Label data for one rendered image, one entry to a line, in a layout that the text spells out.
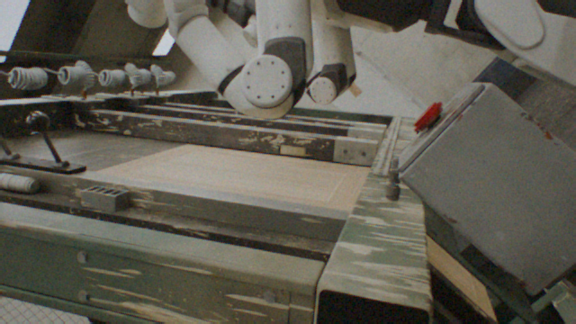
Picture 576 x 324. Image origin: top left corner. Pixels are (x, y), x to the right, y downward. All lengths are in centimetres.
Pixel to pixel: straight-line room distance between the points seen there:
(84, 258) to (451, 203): 43
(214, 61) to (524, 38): 54
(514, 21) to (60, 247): 80
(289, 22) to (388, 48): 568
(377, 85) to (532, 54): 412
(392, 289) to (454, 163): 15
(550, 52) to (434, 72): 543
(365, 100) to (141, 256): 457
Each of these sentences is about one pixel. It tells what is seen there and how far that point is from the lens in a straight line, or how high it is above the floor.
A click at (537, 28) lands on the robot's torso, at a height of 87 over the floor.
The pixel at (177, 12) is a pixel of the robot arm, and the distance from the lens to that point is 73.
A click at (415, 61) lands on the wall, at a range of 633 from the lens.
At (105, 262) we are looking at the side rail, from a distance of 59.
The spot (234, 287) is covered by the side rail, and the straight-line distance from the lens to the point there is 52.
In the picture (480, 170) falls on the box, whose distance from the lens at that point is 44.
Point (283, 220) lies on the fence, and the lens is 74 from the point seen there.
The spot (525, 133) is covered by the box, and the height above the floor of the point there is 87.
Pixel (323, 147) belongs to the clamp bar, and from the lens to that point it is 135.
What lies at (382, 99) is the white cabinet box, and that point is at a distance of 499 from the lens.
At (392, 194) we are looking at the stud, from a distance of 81.
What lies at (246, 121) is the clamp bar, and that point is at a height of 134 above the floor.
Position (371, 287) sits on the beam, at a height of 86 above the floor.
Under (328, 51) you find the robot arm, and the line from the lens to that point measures 122.
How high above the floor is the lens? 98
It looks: 5 degrees up
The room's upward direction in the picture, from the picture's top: 48 degrees counter-clockwise
